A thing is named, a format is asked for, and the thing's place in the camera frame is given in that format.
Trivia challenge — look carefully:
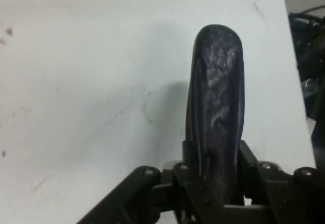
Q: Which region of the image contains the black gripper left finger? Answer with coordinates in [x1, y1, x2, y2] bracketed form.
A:
[76, 140, 224, 224]

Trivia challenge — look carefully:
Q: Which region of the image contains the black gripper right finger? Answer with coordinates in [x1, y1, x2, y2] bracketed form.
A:
[238, 140, 325, 224]

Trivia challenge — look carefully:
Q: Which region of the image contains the purple toy eggplant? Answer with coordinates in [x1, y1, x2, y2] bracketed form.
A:
[185, 23, 246, 207]

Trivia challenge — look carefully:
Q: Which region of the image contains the black equipment with cables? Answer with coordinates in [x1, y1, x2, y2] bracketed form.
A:
[288, 4, 325, 170]

